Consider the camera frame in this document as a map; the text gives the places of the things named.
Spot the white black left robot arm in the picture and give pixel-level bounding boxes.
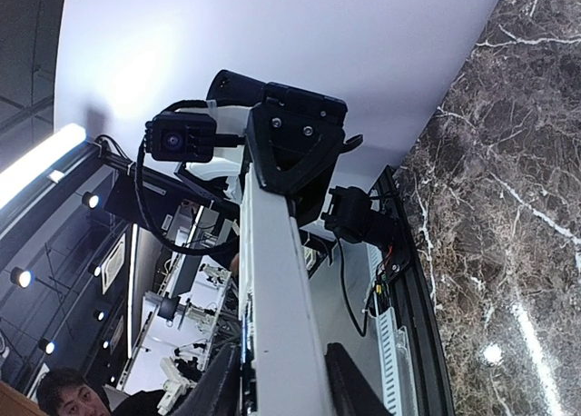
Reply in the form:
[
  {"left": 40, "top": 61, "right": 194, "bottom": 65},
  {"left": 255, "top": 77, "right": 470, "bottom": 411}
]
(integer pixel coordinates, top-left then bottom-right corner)
[{"left": 206, "top": 70, "right": 399, "bottom": 249}]

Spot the white slotted cable duct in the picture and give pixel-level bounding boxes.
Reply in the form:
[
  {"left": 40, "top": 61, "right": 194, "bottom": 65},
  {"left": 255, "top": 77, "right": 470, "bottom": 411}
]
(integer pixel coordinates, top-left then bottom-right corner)
[{"left": 366, "top": 245, "right": 419, "bottom": 415}]

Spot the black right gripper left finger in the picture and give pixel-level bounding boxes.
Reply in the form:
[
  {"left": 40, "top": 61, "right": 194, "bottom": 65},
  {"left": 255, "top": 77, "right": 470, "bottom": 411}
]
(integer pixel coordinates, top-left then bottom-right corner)
[{"left": 179, "top": 344, "right": 241, "bottom": 416}]

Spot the person in background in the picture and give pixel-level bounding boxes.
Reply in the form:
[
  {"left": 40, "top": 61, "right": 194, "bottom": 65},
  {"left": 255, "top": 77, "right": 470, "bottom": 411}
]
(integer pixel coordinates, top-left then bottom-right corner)
[{"left": 36, "top": 368, "right": 112, "bottom": 416}]

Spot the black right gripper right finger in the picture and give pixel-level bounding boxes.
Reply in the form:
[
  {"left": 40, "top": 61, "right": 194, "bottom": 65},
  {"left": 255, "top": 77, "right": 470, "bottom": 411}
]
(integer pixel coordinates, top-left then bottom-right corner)
[{"left": 325, "top": 342, "right": 390, "bottom": 416}]

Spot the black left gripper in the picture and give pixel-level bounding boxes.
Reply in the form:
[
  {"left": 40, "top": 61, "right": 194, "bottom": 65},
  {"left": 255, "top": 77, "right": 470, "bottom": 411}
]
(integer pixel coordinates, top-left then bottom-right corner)
[{"left": 246, "top": 82, "right": 348, "bottom": 195}]

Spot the black front mounting rail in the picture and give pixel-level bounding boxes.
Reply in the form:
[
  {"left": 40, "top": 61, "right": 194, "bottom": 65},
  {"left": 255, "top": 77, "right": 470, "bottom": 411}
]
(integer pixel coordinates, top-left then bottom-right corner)
[{"left": 371, "top": 166, "right": 455, "bottom": 415}]

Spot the white remote control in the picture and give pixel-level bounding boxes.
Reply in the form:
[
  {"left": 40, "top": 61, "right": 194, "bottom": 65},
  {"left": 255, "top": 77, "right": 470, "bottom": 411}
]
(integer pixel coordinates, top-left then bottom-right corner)
[{"left": 239, "top": 168, "right": 335, "bottom": 415}]

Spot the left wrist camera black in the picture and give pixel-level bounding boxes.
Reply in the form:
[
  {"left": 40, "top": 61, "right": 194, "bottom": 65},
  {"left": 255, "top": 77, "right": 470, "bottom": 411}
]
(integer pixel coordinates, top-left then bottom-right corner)
[{"left": 144, "top": 112, "right": 217, "bottom": 163}]

